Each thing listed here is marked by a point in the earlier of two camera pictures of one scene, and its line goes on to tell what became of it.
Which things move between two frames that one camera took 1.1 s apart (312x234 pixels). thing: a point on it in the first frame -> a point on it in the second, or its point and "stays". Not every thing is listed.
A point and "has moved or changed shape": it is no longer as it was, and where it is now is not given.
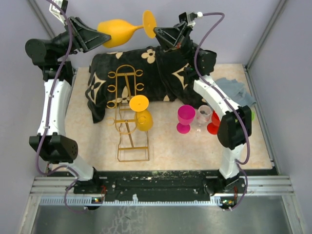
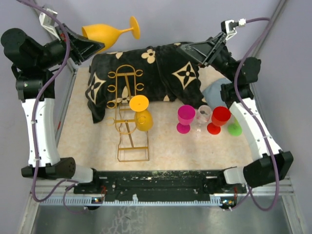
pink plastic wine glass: (186, 114) stays
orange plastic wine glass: (121, 31) has moved or changed shape
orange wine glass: (144, 117) stays
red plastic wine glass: (213, 126) stays
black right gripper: (168, 38) -> (204, 53)
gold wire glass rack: (133, 145) stays
